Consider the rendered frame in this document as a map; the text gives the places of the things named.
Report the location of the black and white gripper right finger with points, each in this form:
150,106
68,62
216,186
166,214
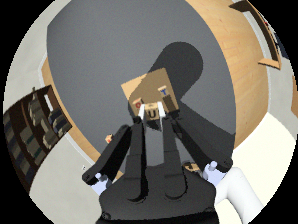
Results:
214,164

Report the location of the tan flat mat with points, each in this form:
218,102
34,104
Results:
146,87

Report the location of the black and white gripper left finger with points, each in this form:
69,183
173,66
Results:
101,175

